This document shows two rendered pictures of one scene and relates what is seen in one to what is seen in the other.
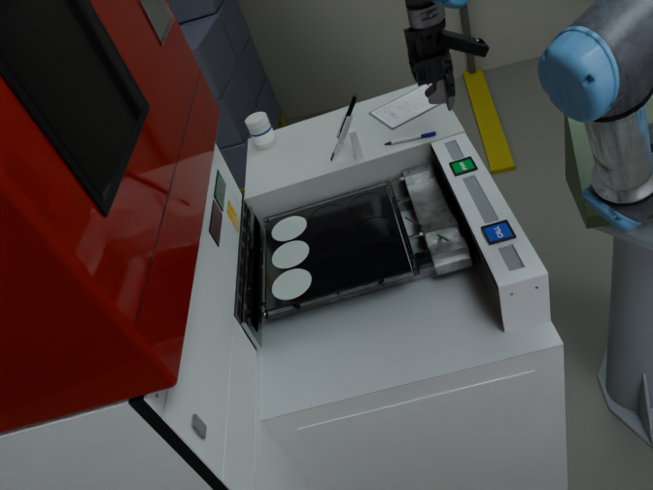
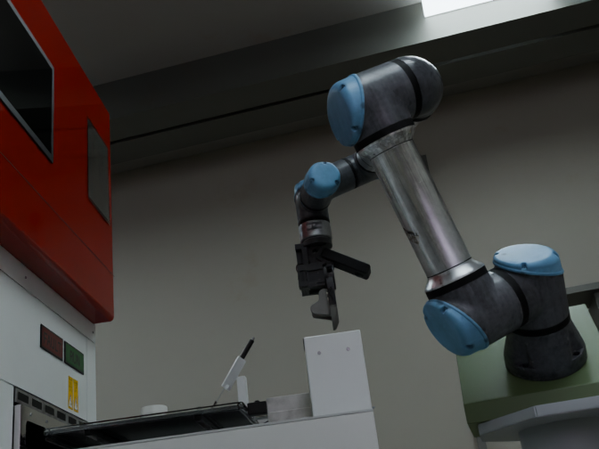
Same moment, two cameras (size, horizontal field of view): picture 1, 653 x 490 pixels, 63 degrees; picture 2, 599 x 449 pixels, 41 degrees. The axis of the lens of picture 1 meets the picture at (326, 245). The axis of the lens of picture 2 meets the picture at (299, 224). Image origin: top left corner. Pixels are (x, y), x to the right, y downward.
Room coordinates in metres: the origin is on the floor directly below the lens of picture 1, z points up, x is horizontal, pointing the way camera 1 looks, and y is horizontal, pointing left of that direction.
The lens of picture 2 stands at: (-0.60, -0.13, 0.60)
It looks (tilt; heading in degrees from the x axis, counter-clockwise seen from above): 24 degrees up; 353
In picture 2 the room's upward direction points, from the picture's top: 7 degrees counter-clockwise
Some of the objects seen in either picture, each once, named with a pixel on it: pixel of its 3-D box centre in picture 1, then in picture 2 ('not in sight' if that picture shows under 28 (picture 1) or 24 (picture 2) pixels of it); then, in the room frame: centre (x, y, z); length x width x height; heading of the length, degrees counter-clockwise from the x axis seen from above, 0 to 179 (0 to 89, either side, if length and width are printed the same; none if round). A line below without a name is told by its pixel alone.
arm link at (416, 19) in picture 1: (427, 14); (315, 234); (1.09, -0.37, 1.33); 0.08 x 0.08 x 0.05
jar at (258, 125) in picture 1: (260, 130); (154, 425); (1.55, 0.05, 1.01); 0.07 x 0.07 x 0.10
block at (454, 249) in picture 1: (449, 250); (289, 404); (0.87, -0.25, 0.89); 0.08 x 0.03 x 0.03; 80
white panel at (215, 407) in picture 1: (223, 287); (20, 367); (0.89, 0.24, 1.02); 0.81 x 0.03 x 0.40; 170
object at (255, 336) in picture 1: (253, 270); (61, 448); (1.07, 0.20, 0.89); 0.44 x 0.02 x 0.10; 170
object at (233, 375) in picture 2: (347, 137); (234, 386); (1.27, -0.16, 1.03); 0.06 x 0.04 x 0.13; 80
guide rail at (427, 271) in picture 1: (366, 286); not in sight; (0.92, -0.05, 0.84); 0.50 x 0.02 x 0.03; 80
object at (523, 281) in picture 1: (482, 220); (344, 406); (0.92, -0.36, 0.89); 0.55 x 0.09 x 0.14; 170
